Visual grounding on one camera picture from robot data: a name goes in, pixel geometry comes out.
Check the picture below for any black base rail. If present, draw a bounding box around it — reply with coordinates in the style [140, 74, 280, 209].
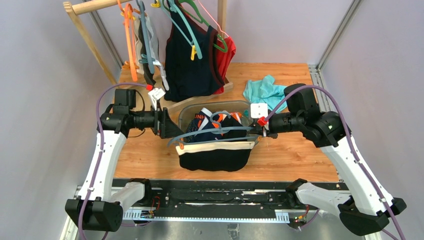
[105, 178, 355, 229]

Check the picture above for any teal clip hanger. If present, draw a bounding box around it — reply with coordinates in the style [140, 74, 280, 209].
[150, 0, 203, 61]

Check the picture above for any navy orange boxer underwear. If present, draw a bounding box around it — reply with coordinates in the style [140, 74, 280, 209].
[185, 107, 234, 143]

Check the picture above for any teal cloth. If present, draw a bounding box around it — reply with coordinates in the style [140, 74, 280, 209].
[242, 75, 286, 111]

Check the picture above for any black underwear in basket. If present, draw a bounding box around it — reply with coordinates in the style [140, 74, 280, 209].
[221, 116, 247, 140]

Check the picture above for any green hanger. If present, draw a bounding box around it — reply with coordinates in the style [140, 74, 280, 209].
[178, 0, 229, 54]

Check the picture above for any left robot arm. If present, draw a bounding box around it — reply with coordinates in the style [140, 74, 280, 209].
[65, 88, 182, 232]

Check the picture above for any pink thin hanger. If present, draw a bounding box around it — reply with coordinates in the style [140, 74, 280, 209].
[198, 0, 230, 37]

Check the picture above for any grey-blue clip hanger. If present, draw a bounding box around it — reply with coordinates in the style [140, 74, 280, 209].
[167, 111, 253, 147]

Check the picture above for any dark navy tank top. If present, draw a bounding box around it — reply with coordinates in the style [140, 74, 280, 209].
[164, 0, 219, 102]

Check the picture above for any aluminium frame rail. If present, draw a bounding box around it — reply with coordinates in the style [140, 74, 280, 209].
[308, 0, 374, 240]

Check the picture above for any red garment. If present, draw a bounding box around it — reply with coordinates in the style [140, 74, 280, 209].
[212, 36, 237, 95]

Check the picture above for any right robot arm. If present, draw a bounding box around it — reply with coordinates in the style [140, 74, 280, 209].
[250, 83, 407, 240]

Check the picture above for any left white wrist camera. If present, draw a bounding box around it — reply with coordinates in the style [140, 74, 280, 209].
[147, 87, 166, 111]

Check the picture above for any orange hanger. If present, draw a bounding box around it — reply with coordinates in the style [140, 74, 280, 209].
[117, 0, 141, 83]

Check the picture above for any white grey underwear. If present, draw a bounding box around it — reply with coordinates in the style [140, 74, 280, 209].
[134, 15, 170, 91]

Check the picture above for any orange white underwear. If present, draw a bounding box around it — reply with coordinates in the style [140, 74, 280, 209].
[217, 112, 242, 124]

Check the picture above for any wooden clothes rack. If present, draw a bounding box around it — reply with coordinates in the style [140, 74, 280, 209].
[63, 0, 234, 114]

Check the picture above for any clear plastic basket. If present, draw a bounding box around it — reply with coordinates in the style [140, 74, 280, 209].
[172, 100, 261, 148]

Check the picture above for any black cream-band underwear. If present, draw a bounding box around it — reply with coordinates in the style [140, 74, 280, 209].
[175, 141, 256, 172]

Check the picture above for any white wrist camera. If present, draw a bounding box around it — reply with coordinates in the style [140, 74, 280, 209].
[249, 103, 269, 119]
[147, 87, 166, 111]

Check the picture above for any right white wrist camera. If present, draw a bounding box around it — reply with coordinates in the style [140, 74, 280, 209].
[249, 103, 269, 119]

